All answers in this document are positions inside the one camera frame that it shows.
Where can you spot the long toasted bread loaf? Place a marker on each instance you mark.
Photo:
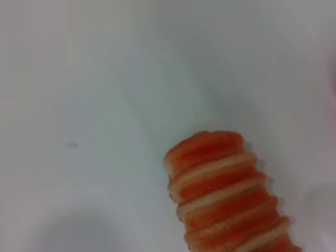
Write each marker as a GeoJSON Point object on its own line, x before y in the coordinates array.
{"type": "Point", "coordinates": [225, 199]}

